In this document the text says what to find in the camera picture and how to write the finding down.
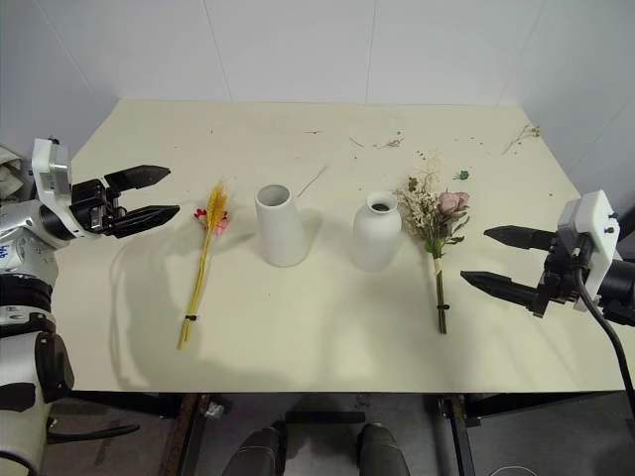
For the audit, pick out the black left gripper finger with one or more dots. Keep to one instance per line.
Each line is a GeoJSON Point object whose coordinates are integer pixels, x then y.
{"type": "Point", "coordinates": [144, 218]}
{"type": "Point", "coordinates": [141, 176]}

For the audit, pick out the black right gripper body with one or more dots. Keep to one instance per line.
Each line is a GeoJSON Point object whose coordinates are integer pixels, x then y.
{"type": "Point", "coordinates": [558, 282]}

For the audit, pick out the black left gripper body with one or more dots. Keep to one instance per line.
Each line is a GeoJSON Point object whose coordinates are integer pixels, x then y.
{"type": "Point", "coordinates": [91, 205]}

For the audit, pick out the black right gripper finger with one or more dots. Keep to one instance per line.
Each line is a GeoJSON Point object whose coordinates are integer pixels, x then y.
{"type": "Point", "coordinates": [521, 237]}
{"type": "Point", "coordinates": [501, 287]}

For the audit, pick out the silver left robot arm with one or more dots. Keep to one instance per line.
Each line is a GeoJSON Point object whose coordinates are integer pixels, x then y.
{"type": "Point", "coordinates": [20, 297]}

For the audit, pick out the white bottle-shaped ceramic vase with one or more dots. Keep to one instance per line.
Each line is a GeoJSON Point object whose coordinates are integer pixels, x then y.
{"type": "Point", "coordinates": [376, 238]}

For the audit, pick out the white conical ceramic vase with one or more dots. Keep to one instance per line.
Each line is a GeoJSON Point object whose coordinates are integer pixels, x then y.
{"type": "Point", "coordinates": [283, 233]}

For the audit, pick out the yellow wheat dried bouquet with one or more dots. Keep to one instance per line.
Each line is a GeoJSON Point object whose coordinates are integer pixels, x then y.
{"type": "Point", "coordinates": [216, 205]}

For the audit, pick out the beige crumpled cloth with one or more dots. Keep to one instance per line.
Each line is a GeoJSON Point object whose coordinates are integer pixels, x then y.
{"type": "Point", "coordinates": [9, 171]}

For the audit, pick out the pink rose dried bouquet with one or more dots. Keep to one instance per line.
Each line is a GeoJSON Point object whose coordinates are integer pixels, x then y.
{"type": "Point", "coordinates": [431, 218]}

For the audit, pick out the black metal table leg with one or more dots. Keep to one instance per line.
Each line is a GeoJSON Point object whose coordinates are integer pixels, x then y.
{"type": "Point", "coordinates": [191, 431]}
{"type": "Point", "coordinates": [459, 436]}

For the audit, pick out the small dried twig scraps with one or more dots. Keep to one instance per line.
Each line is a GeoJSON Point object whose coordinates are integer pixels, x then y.
{"type": "Point", "coordinates": [389, 144]}

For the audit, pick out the thin dried grass stalk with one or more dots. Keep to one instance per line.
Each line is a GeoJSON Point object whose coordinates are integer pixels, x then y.
{"type": "Point", "coordinates": [312, 181]}

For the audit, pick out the dark rounded robot foot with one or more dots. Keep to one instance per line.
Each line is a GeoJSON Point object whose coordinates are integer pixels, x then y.
{"type": "Point", "coordinates": [382, 451]}
{"type": "Point", "coordinates": [258, 451]}

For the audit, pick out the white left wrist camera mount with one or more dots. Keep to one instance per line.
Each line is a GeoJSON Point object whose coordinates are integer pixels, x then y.
{"type": "Point", "coordinates": [49, 171]}

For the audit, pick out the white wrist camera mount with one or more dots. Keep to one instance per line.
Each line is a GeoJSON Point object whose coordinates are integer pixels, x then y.
{"type": "Point", "coordinates": [597, 218]}
{"type": "Point", "coordinates": [49, 171]}

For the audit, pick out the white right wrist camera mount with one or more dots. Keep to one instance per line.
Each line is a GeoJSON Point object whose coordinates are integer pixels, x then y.
{"type": "Point", "coordinates": [597, 218]}

